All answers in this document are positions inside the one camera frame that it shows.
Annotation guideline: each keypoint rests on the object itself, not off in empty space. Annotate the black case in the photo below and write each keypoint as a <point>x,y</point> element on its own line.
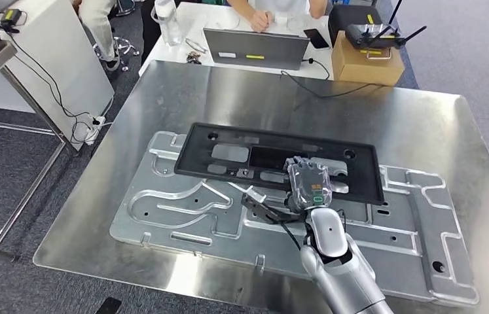
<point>341,19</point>

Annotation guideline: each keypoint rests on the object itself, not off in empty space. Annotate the black router with antennas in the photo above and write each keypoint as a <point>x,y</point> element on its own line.
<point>370,37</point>

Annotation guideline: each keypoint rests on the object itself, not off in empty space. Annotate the black plastic panel part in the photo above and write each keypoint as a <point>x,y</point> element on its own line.
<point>192,164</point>

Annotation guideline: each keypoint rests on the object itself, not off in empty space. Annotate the grey laptop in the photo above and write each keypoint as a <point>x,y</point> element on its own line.
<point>253,47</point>

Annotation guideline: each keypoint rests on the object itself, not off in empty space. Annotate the person's left forearm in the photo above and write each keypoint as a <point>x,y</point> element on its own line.
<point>318,8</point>

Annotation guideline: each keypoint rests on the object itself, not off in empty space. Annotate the clear water bottle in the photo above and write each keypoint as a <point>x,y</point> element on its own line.
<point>168,26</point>

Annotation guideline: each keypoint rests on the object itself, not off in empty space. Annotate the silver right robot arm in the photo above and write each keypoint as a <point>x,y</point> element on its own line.
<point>339,277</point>

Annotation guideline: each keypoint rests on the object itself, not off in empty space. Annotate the white desk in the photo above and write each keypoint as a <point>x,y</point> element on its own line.
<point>174,56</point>

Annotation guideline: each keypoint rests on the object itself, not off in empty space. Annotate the white power strip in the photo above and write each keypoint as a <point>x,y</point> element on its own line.
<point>90,130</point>

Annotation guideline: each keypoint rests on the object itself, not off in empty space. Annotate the white cabinet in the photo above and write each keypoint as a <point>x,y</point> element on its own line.
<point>53,52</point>

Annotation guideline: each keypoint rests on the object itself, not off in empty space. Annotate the stamped metal panel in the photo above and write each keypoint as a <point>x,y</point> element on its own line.
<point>400,260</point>

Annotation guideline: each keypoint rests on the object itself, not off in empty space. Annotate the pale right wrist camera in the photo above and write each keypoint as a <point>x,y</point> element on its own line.
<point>255,195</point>

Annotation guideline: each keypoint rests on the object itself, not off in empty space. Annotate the person's leg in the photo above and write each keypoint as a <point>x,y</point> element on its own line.
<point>96,30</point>

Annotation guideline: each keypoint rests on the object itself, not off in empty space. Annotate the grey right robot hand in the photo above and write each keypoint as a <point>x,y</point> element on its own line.
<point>309,186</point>

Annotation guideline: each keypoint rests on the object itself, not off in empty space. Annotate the person's right forearm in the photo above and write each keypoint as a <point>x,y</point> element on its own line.
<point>242,6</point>

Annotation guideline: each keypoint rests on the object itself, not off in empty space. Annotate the person's right hand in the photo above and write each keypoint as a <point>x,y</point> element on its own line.
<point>261,21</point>

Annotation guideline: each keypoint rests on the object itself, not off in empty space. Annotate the stainless steel workbench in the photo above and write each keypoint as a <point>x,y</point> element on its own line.
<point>400,117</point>

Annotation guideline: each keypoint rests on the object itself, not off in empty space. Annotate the bunch of keys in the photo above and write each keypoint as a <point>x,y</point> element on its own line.
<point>193,57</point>

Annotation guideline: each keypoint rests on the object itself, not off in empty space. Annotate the person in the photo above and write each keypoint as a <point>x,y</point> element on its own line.
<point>283,6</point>

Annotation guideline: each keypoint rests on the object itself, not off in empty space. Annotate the black smartphone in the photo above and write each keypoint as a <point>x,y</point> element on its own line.
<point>317,39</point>

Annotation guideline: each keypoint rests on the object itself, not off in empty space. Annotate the cardboard box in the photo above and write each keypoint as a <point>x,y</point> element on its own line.
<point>365,69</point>

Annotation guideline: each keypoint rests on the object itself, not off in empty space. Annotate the chrome chair base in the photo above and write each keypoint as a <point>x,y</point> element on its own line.
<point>125,43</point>

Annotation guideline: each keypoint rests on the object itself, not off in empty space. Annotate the small black device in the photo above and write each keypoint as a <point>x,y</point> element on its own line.
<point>10,16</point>

